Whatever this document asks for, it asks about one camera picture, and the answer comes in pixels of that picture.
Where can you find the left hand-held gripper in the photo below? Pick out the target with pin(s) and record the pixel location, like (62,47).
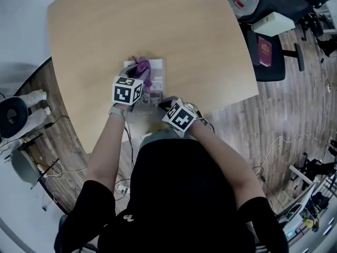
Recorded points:
(122,93)

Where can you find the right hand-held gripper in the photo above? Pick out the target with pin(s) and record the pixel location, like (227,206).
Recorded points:
(181,117)

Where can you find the purple cloth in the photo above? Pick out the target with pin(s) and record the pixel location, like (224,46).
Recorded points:
(143,63)

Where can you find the grey book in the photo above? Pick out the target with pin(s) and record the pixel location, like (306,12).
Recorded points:
(158,83)

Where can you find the person's left forearm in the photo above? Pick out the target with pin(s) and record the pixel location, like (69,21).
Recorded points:
(105,154)

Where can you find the person's right forearm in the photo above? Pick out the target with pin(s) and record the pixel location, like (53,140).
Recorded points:
(223,162)

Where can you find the red booklet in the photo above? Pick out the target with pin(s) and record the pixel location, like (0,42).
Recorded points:
(264,51)

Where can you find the person's grey trousers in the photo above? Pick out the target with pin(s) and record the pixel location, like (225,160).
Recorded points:
(163,135)

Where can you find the person's black shirt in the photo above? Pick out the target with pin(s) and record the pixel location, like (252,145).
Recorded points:
(184,194)

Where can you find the black mesh office chair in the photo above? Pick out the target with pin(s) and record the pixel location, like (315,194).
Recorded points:
(273,71)

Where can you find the large clear water jug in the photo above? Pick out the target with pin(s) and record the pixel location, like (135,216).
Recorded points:
(243,1)

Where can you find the white box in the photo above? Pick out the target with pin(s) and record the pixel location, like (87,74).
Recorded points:
(273,24)

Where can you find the grey chair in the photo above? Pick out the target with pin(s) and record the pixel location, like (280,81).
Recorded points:
(23,167)

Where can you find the black tripod equipment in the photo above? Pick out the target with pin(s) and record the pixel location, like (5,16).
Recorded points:
(316,167)

